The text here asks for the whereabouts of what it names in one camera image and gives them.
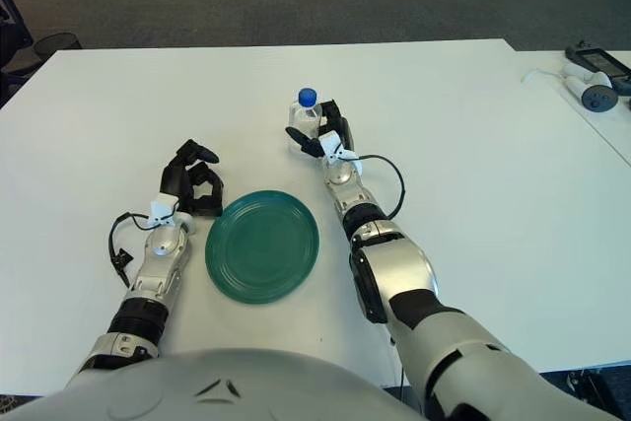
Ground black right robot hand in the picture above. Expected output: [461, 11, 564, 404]
[285, 99, 356, 162]

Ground black handheld remote device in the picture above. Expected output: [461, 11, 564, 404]
[564, 40, 631, 96]

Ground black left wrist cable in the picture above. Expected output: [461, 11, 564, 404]
[108, 212, 165, 290]

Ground black wire mesh bin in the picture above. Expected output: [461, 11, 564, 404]
[33, 32, 84, 65]

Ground grey robot torso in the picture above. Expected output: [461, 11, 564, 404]
[0, 347, 431, 421]

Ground black stand base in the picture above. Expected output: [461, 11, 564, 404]
[565, 370, 631, 421]

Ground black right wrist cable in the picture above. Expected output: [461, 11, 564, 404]
[351, 154, 408, 221]

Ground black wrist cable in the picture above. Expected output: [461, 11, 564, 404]
[108, 212, 165, 290]
[351, 154, 408, 221]

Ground clear bottle with blue cap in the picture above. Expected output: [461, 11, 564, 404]
[287, 87, 324, 152]

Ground white grey VR controller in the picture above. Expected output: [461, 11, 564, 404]
[562, 62, 619, 112]

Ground green round plate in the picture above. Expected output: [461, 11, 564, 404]
[204, 189, 321, 306]

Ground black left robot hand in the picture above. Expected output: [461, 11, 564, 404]
[160, 138, 226, 219]

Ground black office chair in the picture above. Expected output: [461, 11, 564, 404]
[0, 0, 36, 109]

